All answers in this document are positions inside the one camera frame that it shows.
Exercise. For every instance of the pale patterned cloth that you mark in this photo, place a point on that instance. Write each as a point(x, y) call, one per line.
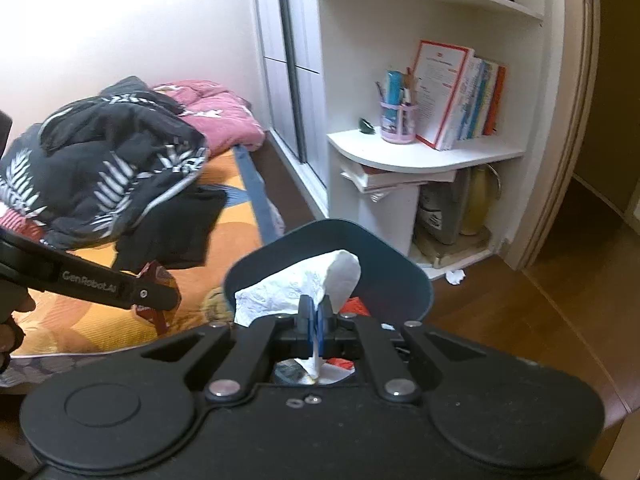
point(277, 217)

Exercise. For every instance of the black cloth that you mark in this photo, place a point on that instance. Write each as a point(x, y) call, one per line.
point(170, 230)

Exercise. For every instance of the black leaf-print quilt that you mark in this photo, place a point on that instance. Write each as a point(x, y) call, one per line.
point(100, 160)

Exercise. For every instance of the grey white bag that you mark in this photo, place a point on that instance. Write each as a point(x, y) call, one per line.
point(440, 215)

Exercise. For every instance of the teal deer-print trash bin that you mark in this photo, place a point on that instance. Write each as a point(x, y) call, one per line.
point(395, 280)

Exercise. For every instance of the red brown snack wrapper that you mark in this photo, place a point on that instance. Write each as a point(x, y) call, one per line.
point(155, 274)

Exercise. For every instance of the white shelf unit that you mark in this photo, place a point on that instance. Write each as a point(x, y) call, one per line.
point(380, 150)

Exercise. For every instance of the small green figurine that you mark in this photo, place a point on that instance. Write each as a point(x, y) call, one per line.
point(368, 126)

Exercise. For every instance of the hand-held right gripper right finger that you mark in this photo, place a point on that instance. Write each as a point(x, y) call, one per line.
point(325, 320)

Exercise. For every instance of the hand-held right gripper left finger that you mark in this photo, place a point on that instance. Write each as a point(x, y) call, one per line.
point(306, 317)

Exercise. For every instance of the stack of books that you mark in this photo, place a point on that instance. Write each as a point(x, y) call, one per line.
point(395, 177)

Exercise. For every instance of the row of books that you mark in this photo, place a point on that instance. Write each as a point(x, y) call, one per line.
point(482, 100)

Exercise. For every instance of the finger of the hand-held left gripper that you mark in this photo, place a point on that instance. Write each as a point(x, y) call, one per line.
point(155, 297)

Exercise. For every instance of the bed with orange floral cover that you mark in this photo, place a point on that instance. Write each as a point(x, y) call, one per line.
point(75, 330)

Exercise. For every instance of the bunch of pens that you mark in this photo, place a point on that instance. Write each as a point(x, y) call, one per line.
point(395, 85)

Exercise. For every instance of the crumpled white paper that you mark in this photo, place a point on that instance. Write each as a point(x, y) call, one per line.
point(455, 277)

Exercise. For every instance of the pink pen holder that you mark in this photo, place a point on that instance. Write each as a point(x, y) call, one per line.
point(397, 125)

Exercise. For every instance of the red-bordered book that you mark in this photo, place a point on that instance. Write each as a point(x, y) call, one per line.
point(440, 90)

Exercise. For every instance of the blue bed sheet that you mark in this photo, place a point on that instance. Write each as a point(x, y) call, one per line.
point(255, 185)

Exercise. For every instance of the white sliding wardrobe door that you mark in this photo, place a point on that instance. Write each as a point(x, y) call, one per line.
point(280, 85)

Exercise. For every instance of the red mesh net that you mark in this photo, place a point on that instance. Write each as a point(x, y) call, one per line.
point(357, 306)

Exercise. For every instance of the yellow thermos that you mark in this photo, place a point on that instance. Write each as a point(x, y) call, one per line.
point(477, 200)

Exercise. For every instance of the white tissue paper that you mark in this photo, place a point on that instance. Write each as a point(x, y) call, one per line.
point(300, 275)

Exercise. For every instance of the person's left hand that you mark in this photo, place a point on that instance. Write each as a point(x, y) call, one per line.
point(17, 305)

